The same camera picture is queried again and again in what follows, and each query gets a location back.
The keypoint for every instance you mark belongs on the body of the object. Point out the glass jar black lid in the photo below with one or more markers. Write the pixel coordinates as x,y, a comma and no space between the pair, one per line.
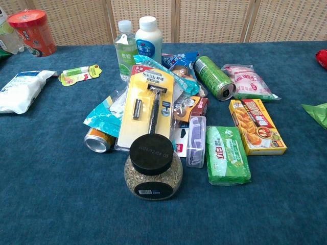
152,168

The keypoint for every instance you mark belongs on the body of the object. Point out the yellow curry box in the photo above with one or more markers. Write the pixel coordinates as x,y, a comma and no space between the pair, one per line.
256,126

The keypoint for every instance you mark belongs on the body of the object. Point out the wicker folding screen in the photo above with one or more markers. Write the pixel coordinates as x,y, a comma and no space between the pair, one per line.
204,20

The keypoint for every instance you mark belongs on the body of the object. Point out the orange drink can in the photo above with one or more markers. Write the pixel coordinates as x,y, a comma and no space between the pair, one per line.
98,141

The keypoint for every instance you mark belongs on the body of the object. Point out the white tissue packet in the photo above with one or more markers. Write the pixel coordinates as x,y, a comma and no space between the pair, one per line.
19,91

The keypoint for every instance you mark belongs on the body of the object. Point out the teal white plastic package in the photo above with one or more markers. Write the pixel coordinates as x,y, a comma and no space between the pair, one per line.
104,114

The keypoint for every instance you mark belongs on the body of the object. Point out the green packet edge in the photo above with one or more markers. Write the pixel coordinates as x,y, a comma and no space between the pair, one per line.
3,54

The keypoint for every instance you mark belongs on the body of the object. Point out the yellow razor blister pack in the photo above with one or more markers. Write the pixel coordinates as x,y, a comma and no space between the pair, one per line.
146,107

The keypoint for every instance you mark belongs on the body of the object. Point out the green soap package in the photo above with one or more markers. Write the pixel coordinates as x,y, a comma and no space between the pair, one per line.
226,155

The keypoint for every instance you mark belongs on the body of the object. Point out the clear plastic staple box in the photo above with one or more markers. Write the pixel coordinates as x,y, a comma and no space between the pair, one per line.
196,141

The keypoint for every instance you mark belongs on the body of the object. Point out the green plastic bag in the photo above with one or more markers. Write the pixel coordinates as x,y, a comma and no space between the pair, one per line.
316,113

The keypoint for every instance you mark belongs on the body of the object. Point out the lip balm blister card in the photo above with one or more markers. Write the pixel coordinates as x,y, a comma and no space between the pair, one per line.
79,74

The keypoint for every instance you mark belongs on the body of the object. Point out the red object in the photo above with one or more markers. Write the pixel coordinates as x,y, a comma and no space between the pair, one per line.
322,59

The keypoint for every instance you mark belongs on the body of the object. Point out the brown orange small box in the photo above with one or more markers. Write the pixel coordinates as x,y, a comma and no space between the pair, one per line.
191,108

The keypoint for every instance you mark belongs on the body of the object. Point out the blue snack bag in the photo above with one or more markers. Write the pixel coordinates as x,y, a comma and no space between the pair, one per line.
182,66

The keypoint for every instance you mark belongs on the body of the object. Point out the green label water bottle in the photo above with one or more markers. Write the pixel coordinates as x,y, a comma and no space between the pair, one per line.
125,51

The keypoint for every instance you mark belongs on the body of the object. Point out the red lidded orange cup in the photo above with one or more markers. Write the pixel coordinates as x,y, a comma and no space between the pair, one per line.
34,33

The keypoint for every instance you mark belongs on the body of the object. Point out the pink snack packet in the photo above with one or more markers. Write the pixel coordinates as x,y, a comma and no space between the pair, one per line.
249,81

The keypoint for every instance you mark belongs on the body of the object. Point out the white milk bottle blue label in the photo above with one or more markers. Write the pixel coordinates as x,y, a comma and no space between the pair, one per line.
149,40

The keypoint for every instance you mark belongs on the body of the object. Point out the clear plastic drink bottle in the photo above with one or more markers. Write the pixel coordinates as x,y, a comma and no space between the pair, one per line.
9,39

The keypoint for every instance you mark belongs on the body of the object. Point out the white red hang card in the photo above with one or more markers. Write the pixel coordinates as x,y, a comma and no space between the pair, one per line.
180,139

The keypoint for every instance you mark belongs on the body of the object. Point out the green drink can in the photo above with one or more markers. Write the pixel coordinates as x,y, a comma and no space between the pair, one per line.
214,77

